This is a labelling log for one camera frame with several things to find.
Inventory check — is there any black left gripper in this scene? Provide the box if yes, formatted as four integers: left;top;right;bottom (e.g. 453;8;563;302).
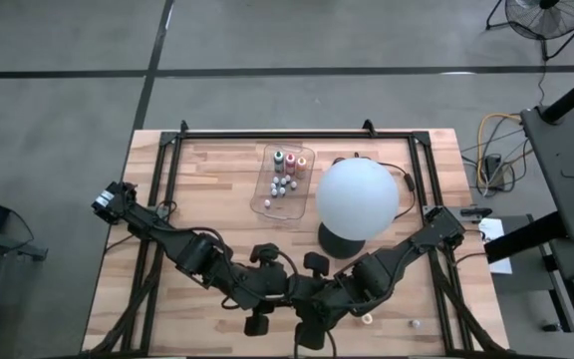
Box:
239;262;296;337

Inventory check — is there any black lamp power cable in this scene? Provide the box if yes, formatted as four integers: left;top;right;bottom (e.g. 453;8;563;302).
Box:
330;152;418;220

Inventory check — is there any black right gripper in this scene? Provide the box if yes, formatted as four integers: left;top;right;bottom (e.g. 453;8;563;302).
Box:
291;278;341;351

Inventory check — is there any white paper sheet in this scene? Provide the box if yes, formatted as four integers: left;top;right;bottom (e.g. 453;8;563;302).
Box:
478;217;514;276

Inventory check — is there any grey desk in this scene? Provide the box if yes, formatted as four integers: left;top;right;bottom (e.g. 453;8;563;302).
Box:
538;237;574;359

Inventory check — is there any clear plastic bin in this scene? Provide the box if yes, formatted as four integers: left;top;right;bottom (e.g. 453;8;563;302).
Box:
249;143;317;220

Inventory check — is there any grey side table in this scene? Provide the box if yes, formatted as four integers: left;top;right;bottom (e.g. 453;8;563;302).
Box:
519;102;574;243

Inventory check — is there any grey mounting plate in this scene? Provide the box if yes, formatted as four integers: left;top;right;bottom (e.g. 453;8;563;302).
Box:
422;203;482;223

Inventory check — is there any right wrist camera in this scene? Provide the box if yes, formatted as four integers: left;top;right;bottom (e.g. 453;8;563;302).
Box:
302;251;331;278

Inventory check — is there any black lamp with round base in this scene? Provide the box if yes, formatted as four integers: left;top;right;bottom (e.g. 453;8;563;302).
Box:
315;157;401;260

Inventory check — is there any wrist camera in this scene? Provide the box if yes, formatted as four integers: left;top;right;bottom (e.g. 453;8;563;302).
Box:
302;251;331;278
249;241;282;264

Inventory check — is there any black diagonal beam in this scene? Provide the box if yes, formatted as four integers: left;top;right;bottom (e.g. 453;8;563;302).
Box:
483;211;567;264

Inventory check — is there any yellow cable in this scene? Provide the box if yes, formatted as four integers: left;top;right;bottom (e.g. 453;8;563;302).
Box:
475;112;523;188

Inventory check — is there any black pole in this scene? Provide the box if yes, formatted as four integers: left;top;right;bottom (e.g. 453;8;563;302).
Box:
539;63;574;125

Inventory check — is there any black power adapter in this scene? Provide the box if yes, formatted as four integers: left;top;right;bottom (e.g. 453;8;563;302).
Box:
483;154;505;188

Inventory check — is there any black floor fan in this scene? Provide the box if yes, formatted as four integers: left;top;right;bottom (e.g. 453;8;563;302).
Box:
484;0;574;62

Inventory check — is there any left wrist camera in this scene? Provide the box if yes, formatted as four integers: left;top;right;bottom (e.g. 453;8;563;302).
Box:
249;241;282;264

